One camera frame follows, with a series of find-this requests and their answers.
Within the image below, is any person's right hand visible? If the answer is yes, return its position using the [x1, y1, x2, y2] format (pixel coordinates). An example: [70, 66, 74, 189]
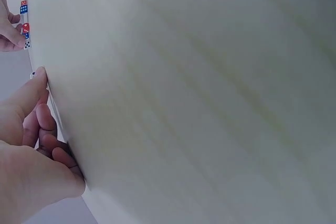
[0, 0, 26, 52]

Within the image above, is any person's left hand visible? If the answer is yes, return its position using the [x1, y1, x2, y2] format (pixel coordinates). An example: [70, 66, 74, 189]
[0, 66, 87, 224]

